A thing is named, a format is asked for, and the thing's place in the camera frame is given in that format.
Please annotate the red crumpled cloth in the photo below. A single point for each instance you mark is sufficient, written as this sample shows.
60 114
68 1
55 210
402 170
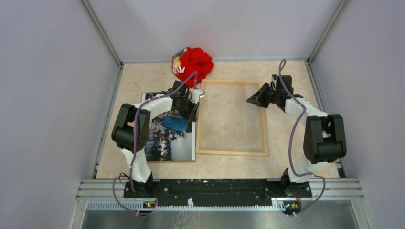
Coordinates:
190 60

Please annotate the brown cardboard backing board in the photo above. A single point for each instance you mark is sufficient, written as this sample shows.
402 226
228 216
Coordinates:
177 161

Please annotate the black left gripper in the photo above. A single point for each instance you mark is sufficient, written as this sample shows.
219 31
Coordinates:
191 115

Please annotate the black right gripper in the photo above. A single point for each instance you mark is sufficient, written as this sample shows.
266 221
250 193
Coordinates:
257 98

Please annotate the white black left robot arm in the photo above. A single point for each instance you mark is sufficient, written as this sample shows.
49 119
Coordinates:
160 128

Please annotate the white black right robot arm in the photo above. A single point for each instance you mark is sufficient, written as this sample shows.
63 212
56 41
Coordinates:
324 138

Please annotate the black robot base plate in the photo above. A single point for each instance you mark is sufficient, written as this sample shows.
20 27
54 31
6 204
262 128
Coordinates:
275 188

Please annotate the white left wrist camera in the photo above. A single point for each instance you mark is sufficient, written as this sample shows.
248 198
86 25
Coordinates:
196 94

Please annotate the printed colour photo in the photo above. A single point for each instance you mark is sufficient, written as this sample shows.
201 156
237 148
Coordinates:
172 139

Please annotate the aluminium rail front edge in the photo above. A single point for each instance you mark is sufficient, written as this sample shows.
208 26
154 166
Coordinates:
336 203

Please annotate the light wooden picture frame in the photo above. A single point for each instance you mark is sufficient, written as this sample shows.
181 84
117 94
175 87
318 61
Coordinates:
228 125

